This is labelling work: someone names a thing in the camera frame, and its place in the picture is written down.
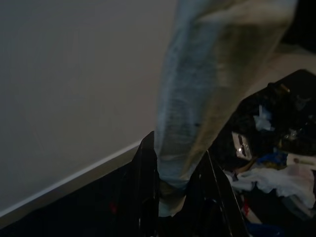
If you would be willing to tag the white crumpled plastic bag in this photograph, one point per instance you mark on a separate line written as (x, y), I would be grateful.
(276, 180)

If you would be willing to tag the pale blue beige broom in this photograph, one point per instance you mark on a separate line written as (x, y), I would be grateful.
(197, 86)

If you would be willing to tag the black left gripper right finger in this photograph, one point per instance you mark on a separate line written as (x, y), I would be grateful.
(212, 197)

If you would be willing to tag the blue yellow snack wrapper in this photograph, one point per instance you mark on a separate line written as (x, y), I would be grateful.
(271, 159)

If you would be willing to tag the white skirting board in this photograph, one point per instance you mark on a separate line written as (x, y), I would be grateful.
(74, 177)

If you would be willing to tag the dark blue plastic piece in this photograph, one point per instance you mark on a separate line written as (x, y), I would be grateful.
(264, 230)

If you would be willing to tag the pale blue crumpled tissue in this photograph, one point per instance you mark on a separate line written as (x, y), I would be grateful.
(263, 119)

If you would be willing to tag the silver foil packet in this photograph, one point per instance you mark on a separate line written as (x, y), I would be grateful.
(240, 145)

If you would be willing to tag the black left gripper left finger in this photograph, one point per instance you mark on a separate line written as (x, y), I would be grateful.
(145, 187)

